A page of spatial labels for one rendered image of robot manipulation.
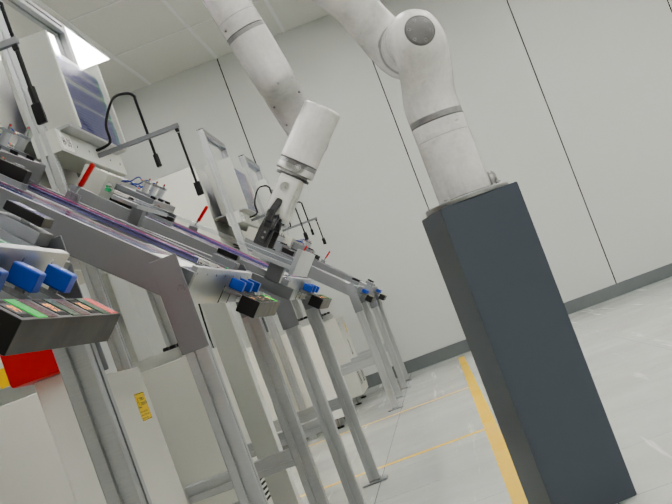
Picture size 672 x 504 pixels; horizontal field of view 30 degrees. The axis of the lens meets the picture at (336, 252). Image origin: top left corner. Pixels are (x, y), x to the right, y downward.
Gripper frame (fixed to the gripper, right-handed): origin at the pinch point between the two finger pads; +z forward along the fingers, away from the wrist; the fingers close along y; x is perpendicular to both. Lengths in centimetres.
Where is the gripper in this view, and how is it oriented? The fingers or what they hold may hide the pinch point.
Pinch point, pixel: (264, 242)
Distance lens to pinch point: 269.0
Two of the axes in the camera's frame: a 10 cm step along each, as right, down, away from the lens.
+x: -9.1, -3.9, 0.8
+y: 0.8, 0.3, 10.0
